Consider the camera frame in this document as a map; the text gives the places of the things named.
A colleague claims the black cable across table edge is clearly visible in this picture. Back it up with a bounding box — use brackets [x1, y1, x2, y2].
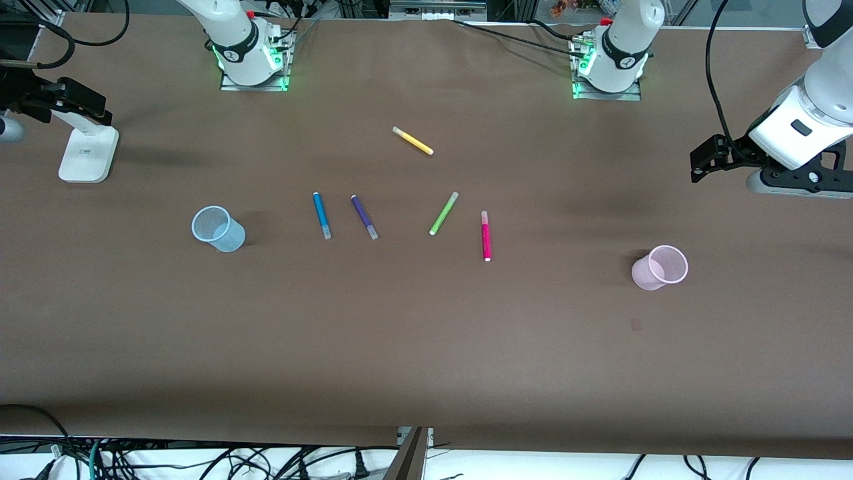
[452, 18, 595, 59]

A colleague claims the translucent pink plastic cup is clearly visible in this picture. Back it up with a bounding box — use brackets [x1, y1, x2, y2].
[631, 245, 689, 292]

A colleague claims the green marker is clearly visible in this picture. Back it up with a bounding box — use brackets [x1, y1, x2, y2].
[428, 191, 460, 237]

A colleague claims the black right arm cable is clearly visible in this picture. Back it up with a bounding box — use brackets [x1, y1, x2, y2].
[0, 0, 131, 71]

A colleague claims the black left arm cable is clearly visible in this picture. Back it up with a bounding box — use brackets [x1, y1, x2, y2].
[705, 0, 742, 153]

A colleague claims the blue marker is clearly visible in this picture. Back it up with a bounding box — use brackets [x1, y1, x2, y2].
[313, 192, 333, 240]

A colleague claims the white plastic stand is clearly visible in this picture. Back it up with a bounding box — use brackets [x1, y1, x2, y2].
[58, 110, 120, 184]

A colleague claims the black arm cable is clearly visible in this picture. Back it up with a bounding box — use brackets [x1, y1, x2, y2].
[705, 0, 742, 153]
[0, 0, 131, 71]

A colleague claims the translucent blue plastic cup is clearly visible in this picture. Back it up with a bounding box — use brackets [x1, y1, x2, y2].
[191, 205, 247, 253]

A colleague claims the metal table frame beam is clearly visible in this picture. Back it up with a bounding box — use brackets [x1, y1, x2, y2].
[382, 427, 435, 480]

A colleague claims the purple marker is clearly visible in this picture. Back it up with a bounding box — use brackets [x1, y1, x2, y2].
[351, 195, 379, 241]

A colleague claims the brown table cover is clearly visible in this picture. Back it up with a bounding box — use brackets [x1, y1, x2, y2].
[0, 13, 853, 461]

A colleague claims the yellow marker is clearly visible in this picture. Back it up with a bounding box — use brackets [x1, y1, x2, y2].
[392, 126, 434, 156]

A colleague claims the grey metal box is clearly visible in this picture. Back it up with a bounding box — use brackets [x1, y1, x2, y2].
[389, 0, 488, 21]

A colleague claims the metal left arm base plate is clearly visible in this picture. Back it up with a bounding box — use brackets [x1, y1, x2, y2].
[570, 33, 642, 102]

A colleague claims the black looped cable under table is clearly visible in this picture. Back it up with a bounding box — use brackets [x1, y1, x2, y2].
[0, 403, 73, 467]

